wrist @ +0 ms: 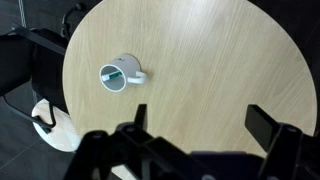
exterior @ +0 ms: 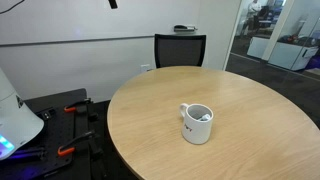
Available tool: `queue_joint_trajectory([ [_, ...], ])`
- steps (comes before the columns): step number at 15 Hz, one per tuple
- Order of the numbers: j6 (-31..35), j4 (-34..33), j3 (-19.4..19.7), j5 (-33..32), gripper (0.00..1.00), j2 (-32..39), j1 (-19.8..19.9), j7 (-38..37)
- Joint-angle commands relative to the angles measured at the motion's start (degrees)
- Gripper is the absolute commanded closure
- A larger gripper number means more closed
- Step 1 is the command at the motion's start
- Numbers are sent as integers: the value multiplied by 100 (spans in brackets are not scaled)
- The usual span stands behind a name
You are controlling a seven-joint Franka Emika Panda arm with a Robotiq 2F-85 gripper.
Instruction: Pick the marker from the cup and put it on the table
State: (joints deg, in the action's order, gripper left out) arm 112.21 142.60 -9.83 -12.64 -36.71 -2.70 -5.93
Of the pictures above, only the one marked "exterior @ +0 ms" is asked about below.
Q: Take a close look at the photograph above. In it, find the white marker with green cap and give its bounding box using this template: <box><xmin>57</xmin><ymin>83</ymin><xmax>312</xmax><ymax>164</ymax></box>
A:
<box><xmin>198</xmin><ymin>114</ymin><xmax>211</xmax><ymax>121</ymax></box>

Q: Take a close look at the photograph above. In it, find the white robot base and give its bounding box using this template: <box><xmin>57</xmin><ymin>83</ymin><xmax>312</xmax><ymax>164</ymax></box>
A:
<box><xmin>0</xmin><ymin>69</ymin><xmax>44</xmax><ymax>160</ymax></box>

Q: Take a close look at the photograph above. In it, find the black mesh office chair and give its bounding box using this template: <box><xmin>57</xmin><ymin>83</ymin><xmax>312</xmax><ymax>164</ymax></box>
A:
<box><xmin>154</xmin><ymin>34</ymin><xmax>206</xmax><ymax>68</ymax></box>

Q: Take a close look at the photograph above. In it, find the white ceramic mug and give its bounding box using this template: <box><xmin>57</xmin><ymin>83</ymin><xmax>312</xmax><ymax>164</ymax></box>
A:
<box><xmin>179</xmin><ymin>103</ymin><xmax>214</xmax><ymax>144</ymax></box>

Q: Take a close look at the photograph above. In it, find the whiteboard eraser on tray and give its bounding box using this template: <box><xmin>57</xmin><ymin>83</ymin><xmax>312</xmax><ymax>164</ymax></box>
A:
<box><xmin>173</xmin><ymin>25</ymin><xmax>198</xmax><ymax>32</ymax></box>

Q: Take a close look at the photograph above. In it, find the orange black clamp rear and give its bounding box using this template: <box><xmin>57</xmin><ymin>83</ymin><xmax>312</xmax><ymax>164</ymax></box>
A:
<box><xmin>64</xmin><ymin>98</ymin><xmax>93</xmax><ymax>113</ymax></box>

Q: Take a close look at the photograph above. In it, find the orange black clamp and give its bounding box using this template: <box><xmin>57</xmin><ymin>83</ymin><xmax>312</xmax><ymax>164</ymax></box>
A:
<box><xmin>57</xmin><ymin>130</ymin><xmax>95</xmax><ymax>157</ymax></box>
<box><xmin>64</xmin><ymin>98</ymin><xmax>93</xmax><ymax>113</ymax></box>

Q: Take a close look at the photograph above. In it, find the black perforated mounting board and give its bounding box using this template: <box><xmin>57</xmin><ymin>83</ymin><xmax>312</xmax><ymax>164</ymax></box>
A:
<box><xmin>0</xmin><ymin>88</ymin><xmax>108</xmax><ymax>180</ymax></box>

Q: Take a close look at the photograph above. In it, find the round wooden table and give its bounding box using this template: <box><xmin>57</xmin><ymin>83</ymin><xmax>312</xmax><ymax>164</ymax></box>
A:
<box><xmin>107</xmin><ymin>66</ymin><xmax>320</xmax><ymax>180</ymax></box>

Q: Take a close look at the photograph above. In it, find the orange black clamp front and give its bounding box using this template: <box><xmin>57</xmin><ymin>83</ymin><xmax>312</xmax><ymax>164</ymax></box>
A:
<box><xmin>57</xmin><ymin>130</ymin><xmax>95</xmax><ymax>157</ymax></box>

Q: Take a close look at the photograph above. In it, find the person behind glass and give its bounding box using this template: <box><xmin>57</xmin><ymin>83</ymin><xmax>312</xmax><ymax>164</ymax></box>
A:
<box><xmin>247</xmin><ymin>0</ymin><xmax>261</xmax><ymax>34</ymax></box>

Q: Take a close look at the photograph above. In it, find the white cabinet behind glass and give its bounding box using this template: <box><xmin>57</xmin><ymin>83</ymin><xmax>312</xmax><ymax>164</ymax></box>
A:
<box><xmin>247</xmin><ymin>36</ymin><xmax>318</xmax><ymax>71</ymax></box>

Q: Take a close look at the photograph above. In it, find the white wall outlet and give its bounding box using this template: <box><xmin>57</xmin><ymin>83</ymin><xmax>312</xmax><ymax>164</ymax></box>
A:
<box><xmin>140</xmin><ymin>64</ymin><xmax>151</xmax><ymax>73</ymax></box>

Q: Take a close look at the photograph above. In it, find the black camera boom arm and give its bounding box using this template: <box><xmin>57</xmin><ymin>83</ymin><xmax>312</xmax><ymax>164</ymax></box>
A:
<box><xmin>108</xmin><ymin>0</ymin><xmax>118</xmax><ymax>9</ymax></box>

